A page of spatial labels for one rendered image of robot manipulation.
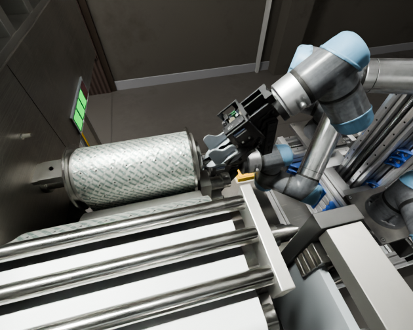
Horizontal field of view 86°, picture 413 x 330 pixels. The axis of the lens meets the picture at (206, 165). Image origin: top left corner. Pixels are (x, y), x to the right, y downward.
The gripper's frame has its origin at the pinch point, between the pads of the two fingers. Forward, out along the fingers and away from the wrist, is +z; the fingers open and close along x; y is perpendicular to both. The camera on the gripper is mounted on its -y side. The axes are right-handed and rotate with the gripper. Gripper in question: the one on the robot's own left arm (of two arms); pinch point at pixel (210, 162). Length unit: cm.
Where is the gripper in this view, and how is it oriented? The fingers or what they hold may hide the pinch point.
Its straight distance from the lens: 52.7
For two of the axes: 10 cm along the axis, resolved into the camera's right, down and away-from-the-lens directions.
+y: -6.2, -3.7, -6.9
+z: -7.5, 5.4, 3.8
